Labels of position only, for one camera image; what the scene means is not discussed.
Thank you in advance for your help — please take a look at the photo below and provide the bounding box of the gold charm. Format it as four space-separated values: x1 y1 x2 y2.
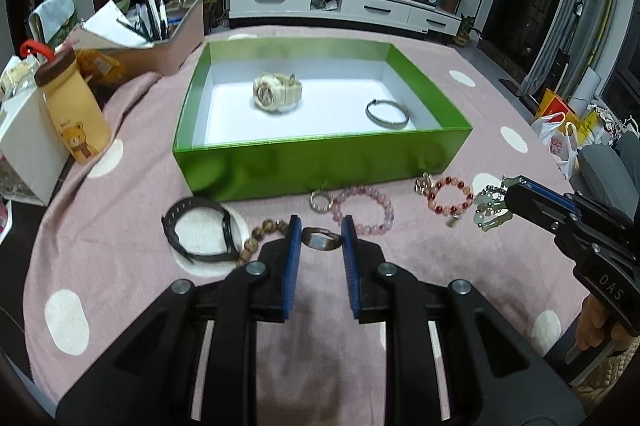
414 172 437 197

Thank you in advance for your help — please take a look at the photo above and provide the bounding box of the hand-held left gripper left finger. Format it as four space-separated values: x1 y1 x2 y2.
56 215 302 426

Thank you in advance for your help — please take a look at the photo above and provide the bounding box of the black wrist watch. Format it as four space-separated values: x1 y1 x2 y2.
161 197 242 264

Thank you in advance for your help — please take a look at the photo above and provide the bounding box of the bunch of pens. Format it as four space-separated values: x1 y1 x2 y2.
135 0 173 42

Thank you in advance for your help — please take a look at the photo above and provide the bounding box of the brown wooden bead bracelet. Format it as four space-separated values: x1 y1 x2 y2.
236 217 290 266

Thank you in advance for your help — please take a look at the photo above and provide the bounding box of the white television cabinet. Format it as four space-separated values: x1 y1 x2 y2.
227 0 463 38

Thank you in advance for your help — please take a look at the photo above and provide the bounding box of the dark metal bangle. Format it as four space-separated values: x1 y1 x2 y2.
301 227 344 252

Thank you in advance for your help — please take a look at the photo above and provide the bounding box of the green and white package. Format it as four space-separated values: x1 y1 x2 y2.
27 0 78 42

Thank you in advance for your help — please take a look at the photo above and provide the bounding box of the person's right hand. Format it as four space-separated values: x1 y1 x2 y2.
575 295 631 351

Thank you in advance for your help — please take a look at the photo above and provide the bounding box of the green jade bracelet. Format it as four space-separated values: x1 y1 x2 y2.
472 176 516 234

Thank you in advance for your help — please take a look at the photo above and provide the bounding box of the grey striped curtain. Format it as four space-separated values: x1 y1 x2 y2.
527 0 613 97

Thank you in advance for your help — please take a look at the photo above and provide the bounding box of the green cardboard box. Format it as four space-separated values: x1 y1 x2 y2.
172 37 474 203

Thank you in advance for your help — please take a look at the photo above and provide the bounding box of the cream wrist watch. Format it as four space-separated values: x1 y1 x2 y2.
252 72 304 111

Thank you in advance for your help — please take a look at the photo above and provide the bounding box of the black stick vacuum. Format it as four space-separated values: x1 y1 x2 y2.
552 1 583 92

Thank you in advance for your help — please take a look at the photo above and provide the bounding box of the person's right forearm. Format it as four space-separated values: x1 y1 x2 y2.
570 340 640 417

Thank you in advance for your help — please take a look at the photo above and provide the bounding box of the pink polka dot tablecloth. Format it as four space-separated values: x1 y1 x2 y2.
22 25 586 426

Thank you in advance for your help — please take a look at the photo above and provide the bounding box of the silver metal bangle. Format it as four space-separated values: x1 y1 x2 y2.
365 100 411 129

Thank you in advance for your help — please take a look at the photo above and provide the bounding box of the small potted floor plant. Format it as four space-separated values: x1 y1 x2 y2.
455 15 481 47

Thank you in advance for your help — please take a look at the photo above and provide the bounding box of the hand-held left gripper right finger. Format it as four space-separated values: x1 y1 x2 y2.
341 216 586 426

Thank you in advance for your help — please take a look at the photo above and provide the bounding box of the red bead bracelet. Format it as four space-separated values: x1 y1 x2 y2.
426 176 475 227

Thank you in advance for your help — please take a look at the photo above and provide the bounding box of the yellow patterned bag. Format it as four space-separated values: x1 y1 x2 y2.
575 106 613 147

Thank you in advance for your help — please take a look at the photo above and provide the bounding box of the gold crystal ring bracelet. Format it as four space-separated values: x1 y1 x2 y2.
309 189 335 213

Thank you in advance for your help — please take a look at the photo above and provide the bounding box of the orange snack packet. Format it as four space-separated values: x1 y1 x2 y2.
75 48 136 89

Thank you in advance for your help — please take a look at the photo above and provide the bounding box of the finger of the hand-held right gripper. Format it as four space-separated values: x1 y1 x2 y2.
506 186 573 234
517 176 581 211

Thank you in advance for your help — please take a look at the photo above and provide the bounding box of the pink desk organizer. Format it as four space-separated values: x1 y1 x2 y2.
67 0 206 77

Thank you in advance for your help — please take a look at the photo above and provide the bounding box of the pink bead bracelet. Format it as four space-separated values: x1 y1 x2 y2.
330 186 396 236

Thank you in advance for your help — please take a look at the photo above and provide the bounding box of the white plastic bag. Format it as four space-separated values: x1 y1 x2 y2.
531 113 581 179

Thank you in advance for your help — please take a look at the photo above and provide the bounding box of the yellow bear bottle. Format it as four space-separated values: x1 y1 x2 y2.
20 40 112 166

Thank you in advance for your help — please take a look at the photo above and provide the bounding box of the white paper notebook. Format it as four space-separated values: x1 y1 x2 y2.
82 0 156 49

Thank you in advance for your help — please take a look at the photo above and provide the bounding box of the white cardboard box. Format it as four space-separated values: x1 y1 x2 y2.
0 86 71 207

